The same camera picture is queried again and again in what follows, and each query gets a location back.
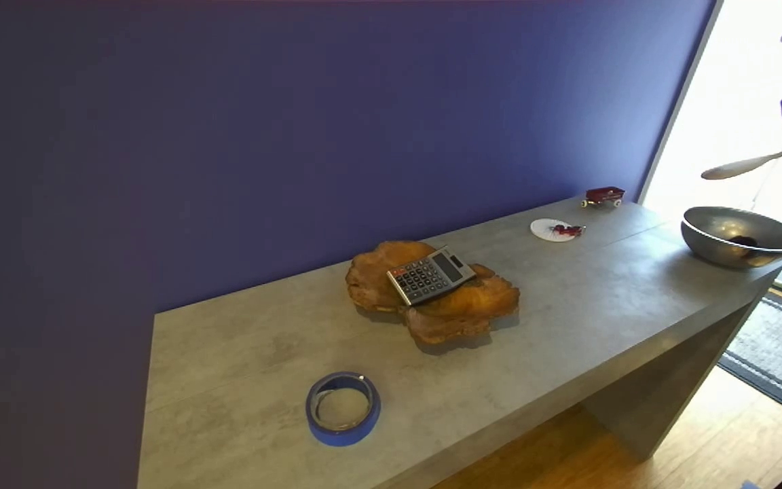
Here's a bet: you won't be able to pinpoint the wooden spoon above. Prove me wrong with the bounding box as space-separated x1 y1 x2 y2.
697 148 782 183

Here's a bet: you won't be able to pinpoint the silver metal bowl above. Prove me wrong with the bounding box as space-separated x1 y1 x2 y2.
678 205 782 273

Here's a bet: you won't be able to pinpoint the black utensil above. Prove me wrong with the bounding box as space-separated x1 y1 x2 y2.
726 231 765 251

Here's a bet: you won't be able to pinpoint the grey door mat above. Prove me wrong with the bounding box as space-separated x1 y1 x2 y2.
719 295 782 429

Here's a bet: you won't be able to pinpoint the red toy car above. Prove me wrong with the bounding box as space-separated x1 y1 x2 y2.
584 185 626 212

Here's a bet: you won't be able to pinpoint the red berries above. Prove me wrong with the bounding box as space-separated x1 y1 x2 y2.
550 221 587 243

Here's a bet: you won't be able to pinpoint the grey concrete cabinet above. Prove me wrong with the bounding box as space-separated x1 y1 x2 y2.
132 194 782 489

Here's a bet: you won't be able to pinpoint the small white plate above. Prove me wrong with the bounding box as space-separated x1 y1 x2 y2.
527 215 587 244

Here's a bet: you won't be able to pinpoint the brown wooden slab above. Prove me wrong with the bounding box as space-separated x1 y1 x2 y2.
345 236 521 353

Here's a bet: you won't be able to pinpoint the grey calculator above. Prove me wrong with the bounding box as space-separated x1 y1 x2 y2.
383 251 478 311

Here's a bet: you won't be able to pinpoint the blue tape roll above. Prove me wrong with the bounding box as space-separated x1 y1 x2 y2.
303 371 383 448

